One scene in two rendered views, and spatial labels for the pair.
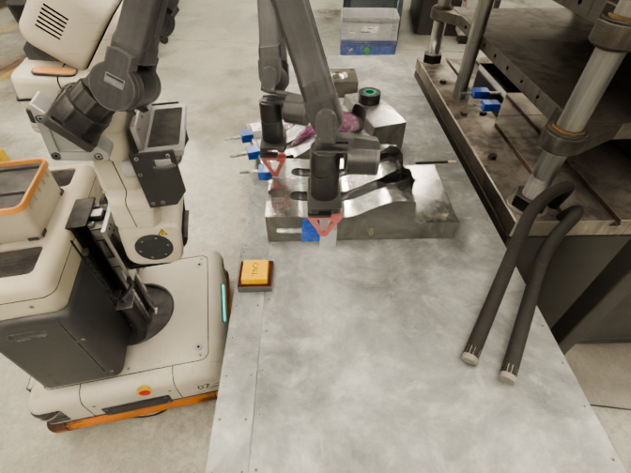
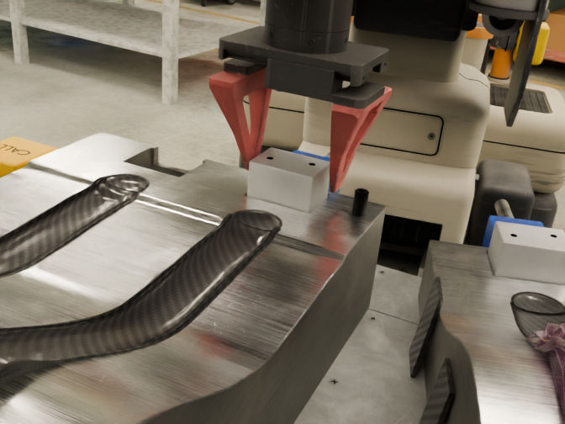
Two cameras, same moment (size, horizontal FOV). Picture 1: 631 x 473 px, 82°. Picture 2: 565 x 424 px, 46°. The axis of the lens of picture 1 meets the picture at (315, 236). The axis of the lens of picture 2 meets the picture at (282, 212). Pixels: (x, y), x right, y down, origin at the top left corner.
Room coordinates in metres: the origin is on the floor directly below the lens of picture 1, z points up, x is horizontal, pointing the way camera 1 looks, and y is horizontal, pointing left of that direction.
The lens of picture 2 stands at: (1.05, -0.31, 1.09)
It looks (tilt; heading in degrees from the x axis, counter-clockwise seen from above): 26 degrees down; 114
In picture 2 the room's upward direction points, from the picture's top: 5 degrees clockwise
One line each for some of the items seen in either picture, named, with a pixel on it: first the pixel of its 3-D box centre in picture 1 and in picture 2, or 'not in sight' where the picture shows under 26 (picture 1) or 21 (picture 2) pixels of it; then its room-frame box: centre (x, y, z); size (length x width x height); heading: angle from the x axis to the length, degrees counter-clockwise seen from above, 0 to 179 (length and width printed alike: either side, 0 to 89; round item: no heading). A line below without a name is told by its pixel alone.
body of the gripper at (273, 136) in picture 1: (272, 131); (308, 15); (0.87, 0.11, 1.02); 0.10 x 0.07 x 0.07; 1
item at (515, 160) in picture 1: (548, 118); not in sight; (1.43, -0.98, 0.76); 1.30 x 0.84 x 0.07; 1
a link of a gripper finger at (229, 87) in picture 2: (274, 159); (271, 112); (0.85, 0.11, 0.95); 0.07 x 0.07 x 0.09; 1
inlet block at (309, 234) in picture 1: (306, 230); not in sight; (0.58, 0.02, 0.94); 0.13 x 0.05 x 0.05; 91
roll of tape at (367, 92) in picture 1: (369, 96); not in sight; (1.28, -0.19, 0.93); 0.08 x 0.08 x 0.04
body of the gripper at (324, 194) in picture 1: (324, 184); not in sight; (0.58, -0.02, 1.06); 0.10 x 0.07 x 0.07; 2
